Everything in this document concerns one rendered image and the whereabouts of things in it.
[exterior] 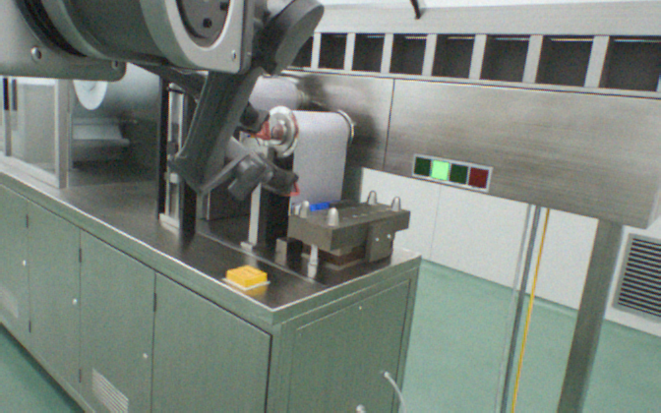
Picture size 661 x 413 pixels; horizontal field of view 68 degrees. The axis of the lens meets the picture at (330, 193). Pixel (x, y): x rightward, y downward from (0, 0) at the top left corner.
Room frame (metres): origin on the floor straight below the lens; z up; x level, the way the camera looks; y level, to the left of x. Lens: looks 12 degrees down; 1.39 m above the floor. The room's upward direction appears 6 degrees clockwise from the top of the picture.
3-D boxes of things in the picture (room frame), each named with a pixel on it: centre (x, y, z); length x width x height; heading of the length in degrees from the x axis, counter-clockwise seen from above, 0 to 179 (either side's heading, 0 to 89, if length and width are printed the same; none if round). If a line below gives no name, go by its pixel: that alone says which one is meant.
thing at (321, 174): (1.49, 0.04, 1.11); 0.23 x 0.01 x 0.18; 141
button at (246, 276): (1.15, 0.18, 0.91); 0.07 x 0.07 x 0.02; 51
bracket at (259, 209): (1.42, 0.22, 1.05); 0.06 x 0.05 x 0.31; 141
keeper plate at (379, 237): (1.40, -0.16, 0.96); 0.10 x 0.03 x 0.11; 141
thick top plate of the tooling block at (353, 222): (1.44, -0.08, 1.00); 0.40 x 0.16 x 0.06; 141
